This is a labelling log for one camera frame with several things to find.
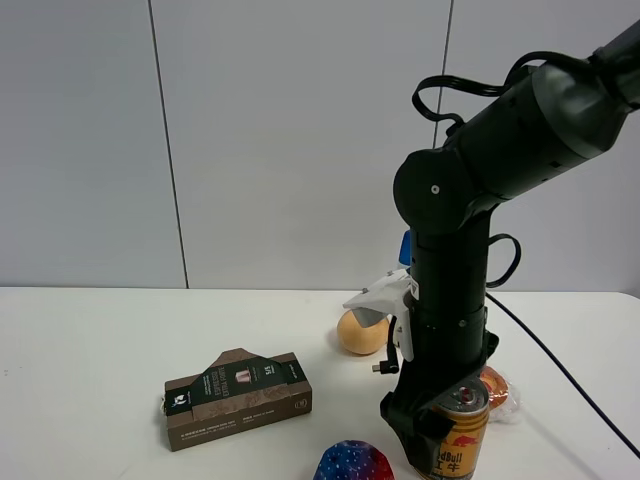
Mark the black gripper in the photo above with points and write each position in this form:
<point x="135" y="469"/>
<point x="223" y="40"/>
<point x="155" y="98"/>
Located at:
<point x="407" y="409"/>

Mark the gold Red Bull can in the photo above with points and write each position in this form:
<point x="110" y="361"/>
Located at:
<point x="453" y="451"/>

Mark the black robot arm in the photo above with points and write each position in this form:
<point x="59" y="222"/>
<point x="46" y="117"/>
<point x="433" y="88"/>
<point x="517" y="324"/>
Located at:
<point x="552" y="113"/>

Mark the tan round bun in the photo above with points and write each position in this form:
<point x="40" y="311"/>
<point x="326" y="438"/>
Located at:
<point x="361" y="340"/>

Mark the blue red dotted toy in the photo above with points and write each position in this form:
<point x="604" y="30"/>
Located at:
<point x="353" y="460"/>

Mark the wrapped fruit tart pastry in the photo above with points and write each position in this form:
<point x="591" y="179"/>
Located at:
<point x="504" y="397"/>

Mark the brown espresso capsule box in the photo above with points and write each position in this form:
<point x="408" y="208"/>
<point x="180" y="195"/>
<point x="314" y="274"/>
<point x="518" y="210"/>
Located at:
<point x="238" y="392"/>

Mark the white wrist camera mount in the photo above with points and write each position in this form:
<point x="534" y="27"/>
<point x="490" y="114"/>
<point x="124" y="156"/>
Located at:
<point x="390" y="295"/>

